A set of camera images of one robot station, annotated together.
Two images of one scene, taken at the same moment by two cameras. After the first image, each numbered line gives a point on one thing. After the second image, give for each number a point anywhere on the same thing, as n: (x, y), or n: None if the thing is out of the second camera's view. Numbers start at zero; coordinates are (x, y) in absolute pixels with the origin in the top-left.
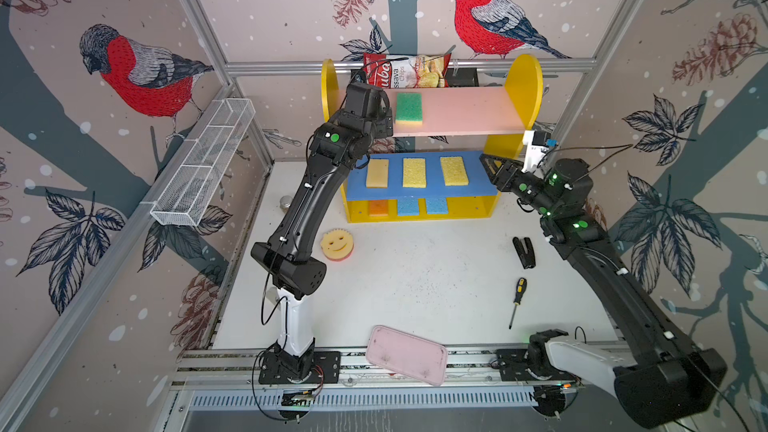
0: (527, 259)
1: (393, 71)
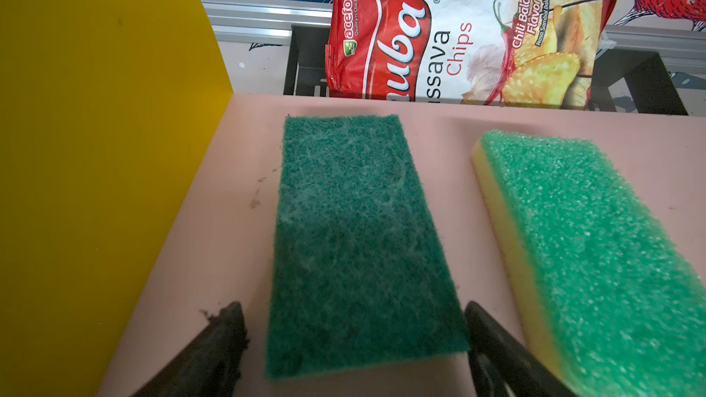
0: None
1: (395, 39)
